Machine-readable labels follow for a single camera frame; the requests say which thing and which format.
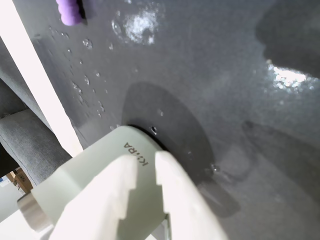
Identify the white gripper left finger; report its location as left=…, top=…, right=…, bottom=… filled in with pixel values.
left=49, top=154, right=138, bottom=240

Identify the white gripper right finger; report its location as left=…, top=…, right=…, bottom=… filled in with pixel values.
left=154, top=150, right=229, bottom=240

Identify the brown cardboard box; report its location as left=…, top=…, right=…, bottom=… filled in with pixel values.
left=6, top=167, right=34, bottom=195

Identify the grey glossy table mat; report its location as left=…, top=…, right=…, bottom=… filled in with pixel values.
left=13, top=0, right=320, bottom=240

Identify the white cup with black lettering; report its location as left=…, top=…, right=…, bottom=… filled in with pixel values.
left=16, top=124, right=176, bottom=233

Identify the grey fabric sofa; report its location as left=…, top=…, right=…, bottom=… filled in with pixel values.
left=0, top=37, right=73, bottom=187

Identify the purple ribbed pen grip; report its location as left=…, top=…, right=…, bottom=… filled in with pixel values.
left=55, top=0, right=87, bottom=27

